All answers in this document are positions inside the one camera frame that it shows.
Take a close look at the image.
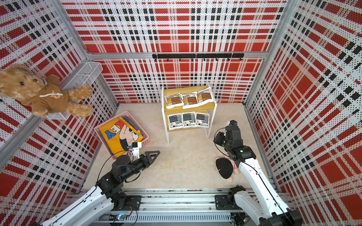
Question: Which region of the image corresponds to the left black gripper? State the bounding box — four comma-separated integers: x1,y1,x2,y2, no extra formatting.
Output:
121,150,160,181

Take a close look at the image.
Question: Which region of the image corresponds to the blue coffee bag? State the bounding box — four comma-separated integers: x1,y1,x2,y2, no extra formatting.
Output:
182,112,196,128
195,113,210,128
167,113,183,131

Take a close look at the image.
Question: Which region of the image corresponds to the brown coffee bag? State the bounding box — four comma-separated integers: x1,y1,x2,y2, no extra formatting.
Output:
197,87,214,105
181,92,199,109
165,93,184,109

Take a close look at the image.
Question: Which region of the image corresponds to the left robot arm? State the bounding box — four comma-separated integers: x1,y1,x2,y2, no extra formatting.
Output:
32,151,160,226

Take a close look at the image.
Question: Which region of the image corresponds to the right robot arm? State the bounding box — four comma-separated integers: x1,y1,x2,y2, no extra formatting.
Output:
213,120,303,226

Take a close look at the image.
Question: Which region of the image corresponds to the yellow two-tier shelf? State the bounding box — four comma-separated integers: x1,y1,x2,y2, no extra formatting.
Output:
161,84,218,144

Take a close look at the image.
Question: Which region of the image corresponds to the pink plastic basket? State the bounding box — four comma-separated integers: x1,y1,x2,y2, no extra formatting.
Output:
94,111,150,159

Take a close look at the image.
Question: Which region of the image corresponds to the small doll black hat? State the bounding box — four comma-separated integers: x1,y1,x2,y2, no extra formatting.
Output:
215,157,239,182

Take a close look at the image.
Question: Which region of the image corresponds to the yellow printed cloth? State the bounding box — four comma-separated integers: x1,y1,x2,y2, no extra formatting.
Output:
95,115,144,159

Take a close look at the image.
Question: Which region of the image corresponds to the green circuit board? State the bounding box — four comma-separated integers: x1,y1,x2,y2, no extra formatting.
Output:
109,213,129,222

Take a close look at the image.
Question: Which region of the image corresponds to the brown teddy bear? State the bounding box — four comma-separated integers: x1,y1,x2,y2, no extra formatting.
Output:
1,64,93,118

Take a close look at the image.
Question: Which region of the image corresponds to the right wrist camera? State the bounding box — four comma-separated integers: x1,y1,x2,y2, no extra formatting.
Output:
228,120,238,126

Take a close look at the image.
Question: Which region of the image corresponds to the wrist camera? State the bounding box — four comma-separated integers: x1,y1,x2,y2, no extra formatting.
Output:
127,142,142,159
228,120,238,126

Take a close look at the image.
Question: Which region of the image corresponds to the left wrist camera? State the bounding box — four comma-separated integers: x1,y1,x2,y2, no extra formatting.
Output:
127,142,142,159

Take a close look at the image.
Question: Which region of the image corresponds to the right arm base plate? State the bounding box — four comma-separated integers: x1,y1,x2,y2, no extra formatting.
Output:
215,195,239,211

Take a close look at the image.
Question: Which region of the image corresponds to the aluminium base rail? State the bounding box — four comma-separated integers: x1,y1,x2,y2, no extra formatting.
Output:
92,188,256,226

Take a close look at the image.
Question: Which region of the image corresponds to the black hook rail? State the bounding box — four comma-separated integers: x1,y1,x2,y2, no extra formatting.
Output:
152,53,245,60

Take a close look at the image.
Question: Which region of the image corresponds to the clear wire wall basket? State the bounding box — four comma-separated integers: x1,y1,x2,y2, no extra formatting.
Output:
46,61,104,121

